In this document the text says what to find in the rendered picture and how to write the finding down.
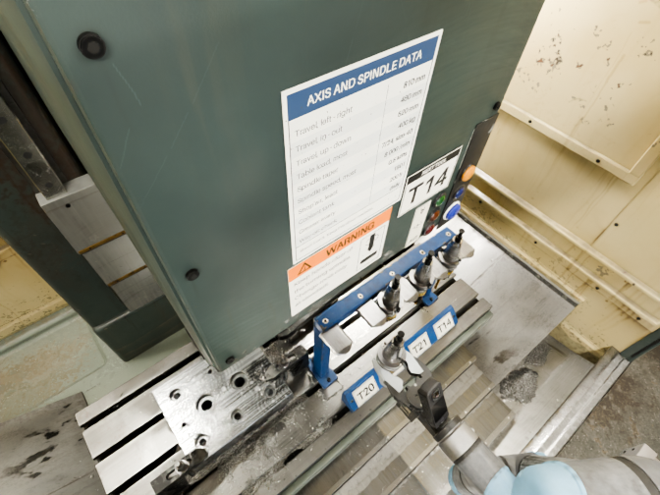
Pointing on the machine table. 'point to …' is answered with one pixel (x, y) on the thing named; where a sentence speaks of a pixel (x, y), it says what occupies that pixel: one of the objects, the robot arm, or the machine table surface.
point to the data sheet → (353, 140)
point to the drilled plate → (221, 381)
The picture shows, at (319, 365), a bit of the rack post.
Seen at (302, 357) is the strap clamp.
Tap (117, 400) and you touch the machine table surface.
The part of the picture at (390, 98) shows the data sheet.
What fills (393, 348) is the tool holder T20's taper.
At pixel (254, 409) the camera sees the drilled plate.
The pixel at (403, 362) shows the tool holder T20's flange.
